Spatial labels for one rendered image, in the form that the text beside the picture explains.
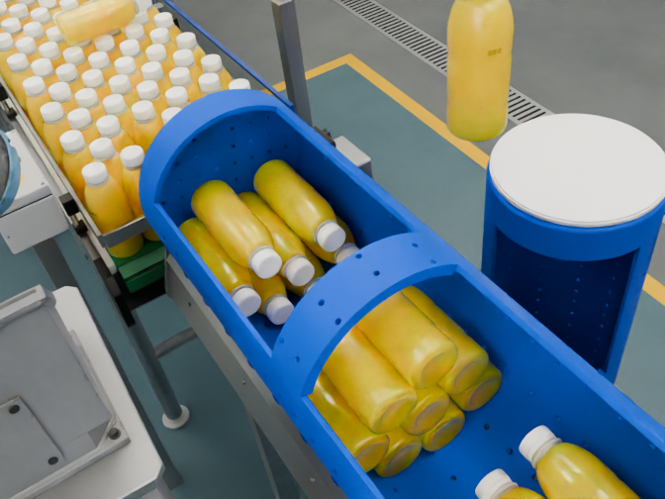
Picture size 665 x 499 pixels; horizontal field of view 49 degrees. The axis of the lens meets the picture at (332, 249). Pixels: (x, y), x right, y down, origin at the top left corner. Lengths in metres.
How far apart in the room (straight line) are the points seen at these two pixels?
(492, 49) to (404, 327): 0.30
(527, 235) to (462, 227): 1.44
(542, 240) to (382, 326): 0.42
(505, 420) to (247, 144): 0.56
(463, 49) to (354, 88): 2.57
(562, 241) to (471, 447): 0.36
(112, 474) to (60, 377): 0.13
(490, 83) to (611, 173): 0.48
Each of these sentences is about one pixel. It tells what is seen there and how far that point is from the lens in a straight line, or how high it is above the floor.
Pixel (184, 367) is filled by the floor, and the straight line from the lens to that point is 2.33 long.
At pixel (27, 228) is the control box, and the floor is 1.04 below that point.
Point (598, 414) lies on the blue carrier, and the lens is 0.87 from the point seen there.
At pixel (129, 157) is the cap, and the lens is 1.28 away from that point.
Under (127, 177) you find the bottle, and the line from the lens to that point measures 1.30.
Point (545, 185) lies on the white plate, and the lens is 1.19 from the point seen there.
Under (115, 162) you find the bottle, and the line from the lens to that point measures 1.34.
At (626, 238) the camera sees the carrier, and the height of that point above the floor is 1.00.
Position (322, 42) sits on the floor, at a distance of 3.71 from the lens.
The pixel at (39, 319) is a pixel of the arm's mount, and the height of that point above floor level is 1.36.
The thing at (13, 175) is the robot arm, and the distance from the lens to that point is 0.90.
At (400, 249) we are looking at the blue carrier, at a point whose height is 1.23.
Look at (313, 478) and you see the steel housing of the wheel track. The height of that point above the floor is 0.88.
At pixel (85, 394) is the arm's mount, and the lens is 0.74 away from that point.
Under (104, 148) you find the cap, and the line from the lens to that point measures 1.32.
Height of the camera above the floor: 1.80
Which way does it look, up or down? 45 degrees down
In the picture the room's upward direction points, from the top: 9 degrees counter-clockwise
